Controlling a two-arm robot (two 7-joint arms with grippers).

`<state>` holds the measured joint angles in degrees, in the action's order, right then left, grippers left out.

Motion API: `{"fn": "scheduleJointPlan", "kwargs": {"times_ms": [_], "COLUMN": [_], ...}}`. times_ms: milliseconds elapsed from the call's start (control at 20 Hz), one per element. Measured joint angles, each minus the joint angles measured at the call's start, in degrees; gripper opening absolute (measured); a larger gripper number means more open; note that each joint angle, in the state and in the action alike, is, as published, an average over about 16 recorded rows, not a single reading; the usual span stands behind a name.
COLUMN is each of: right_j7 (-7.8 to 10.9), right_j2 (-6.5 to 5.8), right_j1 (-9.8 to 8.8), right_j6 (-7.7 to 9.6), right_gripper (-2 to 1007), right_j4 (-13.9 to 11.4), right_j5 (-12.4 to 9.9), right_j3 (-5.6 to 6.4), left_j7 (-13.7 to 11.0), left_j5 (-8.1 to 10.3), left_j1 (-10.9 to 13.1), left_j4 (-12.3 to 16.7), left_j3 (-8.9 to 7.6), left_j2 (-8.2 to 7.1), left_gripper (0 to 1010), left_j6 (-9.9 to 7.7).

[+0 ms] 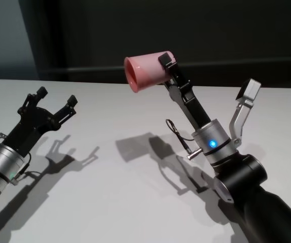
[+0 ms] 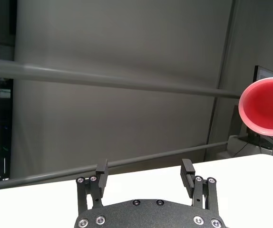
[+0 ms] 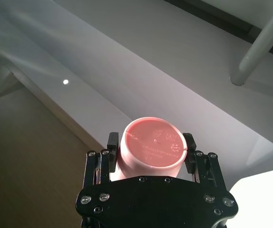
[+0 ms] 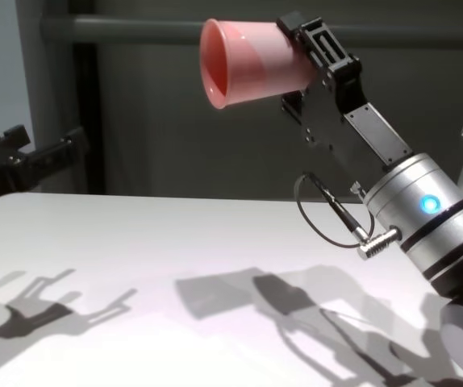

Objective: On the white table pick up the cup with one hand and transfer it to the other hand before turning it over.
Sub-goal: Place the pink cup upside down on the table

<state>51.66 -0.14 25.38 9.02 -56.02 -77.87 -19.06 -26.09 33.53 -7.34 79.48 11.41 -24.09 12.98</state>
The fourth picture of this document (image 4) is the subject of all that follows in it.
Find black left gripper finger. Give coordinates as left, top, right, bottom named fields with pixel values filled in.
left=0, top=125, right=31, bottom=161
left=7, top=127, right=90, bottom=193

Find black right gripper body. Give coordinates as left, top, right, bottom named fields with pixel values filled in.
left=300, top=75, right=414, bottom=175

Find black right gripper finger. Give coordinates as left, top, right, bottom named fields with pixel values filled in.
left=275, top=13, right=364, bottom=88
left=281, top=88, right=311, bottom=119

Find pink plastic cup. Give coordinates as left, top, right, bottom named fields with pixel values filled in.
left=198, top=18, right=317, bottom=110

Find dark vertical frame post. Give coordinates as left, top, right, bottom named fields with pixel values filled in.
left=15, top=0, right=107, bottom=195

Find right gripper cable with plug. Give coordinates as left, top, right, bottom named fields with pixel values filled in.
left=294, top=171, right=403, bottom=261

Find thick grey horizontal rail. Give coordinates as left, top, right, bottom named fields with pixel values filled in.
left=41, top=15, right=208, bottom=44

